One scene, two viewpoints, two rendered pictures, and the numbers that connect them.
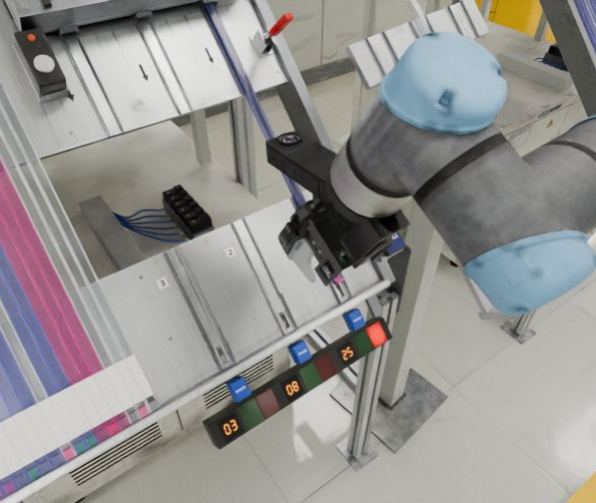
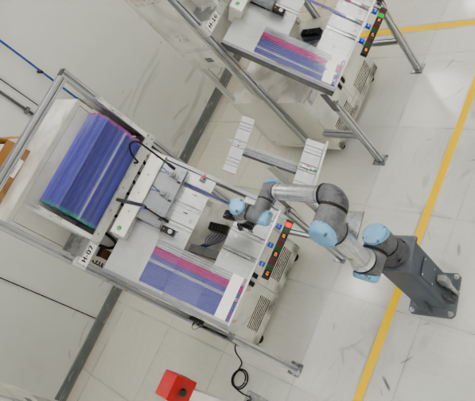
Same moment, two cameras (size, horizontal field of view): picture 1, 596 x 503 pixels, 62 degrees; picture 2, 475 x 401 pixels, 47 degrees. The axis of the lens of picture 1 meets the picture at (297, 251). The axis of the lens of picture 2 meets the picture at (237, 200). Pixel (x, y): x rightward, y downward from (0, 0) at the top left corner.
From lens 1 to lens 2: 2.12 m
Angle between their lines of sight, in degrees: 13
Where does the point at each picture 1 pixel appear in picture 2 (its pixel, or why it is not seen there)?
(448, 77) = (235, 208)
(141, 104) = (190, 220)
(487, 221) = (253, 219)
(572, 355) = (406, 153)
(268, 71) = (209, 184)
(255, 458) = (308, 286)
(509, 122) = (301, 96)
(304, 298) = (262, 231)
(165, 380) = (244, 274)
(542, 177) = (256, 208)
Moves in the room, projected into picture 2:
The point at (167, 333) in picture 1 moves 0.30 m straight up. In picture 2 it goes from (236, 264) to (200, 239)
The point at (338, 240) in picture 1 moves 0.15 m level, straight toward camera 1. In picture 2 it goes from (247, 225) to (255, 248)
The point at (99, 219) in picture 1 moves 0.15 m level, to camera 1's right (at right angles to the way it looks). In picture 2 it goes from (197, 250) to (216, 234)
